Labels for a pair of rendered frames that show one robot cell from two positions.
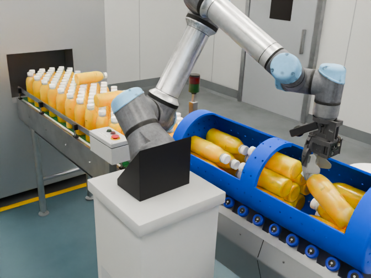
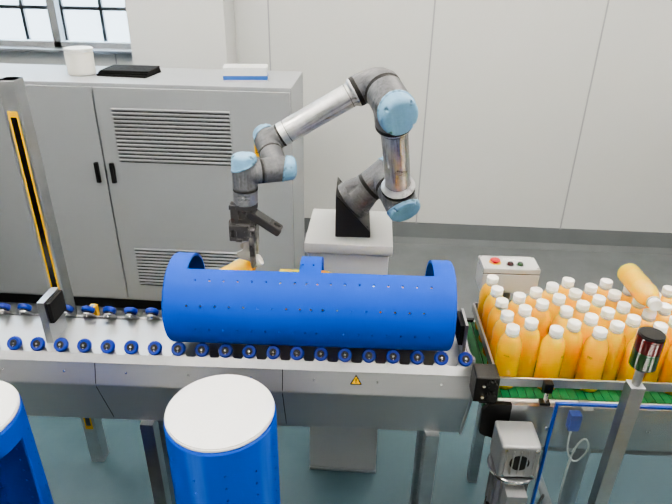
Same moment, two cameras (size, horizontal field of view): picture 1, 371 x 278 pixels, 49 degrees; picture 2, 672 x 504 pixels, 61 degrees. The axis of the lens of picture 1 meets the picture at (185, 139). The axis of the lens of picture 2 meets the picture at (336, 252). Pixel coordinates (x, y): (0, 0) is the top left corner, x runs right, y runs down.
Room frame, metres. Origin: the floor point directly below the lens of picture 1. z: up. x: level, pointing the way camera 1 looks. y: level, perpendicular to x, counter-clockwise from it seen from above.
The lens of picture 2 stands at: (2.44, -1.43, 2.07)
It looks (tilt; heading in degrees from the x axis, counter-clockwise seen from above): 27 degrees down; 132
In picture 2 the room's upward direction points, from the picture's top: 1 degrees clockwise
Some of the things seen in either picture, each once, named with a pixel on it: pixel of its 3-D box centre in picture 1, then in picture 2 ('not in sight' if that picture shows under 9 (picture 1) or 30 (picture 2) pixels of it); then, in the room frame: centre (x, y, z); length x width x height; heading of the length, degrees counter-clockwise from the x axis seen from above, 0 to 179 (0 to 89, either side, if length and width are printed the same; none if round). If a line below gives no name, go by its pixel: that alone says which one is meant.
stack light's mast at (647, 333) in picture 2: (194, 87); (643, 359); (2.23, -0.04, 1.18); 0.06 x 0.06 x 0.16
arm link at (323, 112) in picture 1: (326, 109); (245, 197); (1.15, -0.42, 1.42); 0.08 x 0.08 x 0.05
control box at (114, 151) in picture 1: (110, 144); (507, 274); (1.67, 0.34, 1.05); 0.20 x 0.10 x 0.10; 41
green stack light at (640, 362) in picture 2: (194, 87); (644, 357); (2.23, -0.04, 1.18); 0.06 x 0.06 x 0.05
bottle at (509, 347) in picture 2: not in sight; (507, 357); (1.88, -0.03, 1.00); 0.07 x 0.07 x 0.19
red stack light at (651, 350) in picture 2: (194, 79); (649, 342); (2.23, -0.04, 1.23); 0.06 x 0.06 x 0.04
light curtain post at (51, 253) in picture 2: not in sight; (62, 300); (0.36, -0.73, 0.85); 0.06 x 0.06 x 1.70; 41
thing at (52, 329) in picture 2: not in sight; (54, 315); (0.69, -0.88, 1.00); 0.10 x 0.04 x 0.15; 131
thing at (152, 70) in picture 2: not in sight; (129, 70); (-0.74, 0.28, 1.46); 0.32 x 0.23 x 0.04; 39
